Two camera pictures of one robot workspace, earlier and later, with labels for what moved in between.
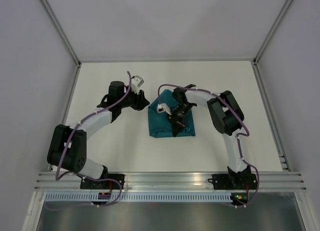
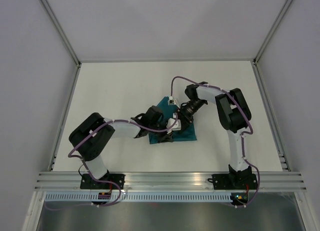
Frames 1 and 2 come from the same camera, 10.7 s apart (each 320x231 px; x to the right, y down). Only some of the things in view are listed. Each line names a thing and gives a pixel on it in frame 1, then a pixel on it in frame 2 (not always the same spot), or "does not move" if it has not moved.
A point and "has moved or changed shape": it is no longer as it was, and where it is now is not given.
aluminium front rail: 55,181 does not move
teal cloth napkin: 160,125 has moved or changed shape
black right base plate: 234,181 does not move
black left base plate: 87,184 does not move
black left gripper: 140,101 → 165,138
